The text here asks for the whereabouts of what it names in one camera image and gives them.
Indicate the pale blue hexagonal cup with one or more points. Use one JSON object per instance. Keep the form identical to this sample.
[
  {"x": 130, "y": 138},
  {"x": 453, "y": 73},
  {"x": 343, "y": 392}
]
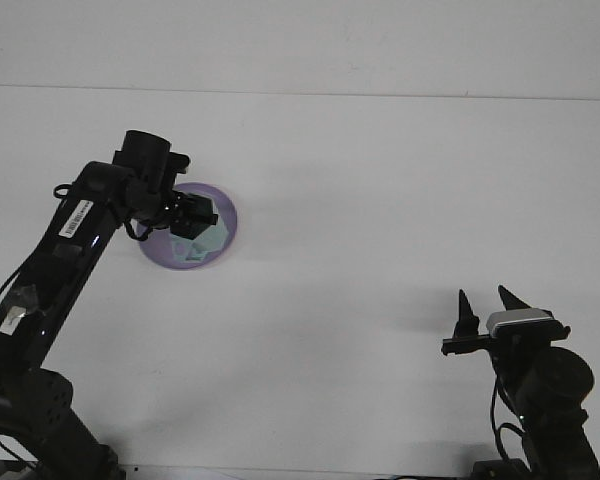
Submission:
[{"x": 211, "y": 241}]

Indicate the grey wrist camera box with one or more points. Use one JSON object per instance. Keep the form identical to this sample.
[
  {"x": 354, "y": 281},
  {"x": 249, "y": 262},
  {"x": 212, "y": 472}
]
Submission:
[{"x": 520, "y": 320}]

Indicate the pale purple round plate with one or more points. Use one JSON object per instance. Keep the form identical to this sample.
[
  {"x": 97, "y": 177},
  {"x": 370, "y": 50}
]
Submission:
[{"x": 227, "y": 210}]

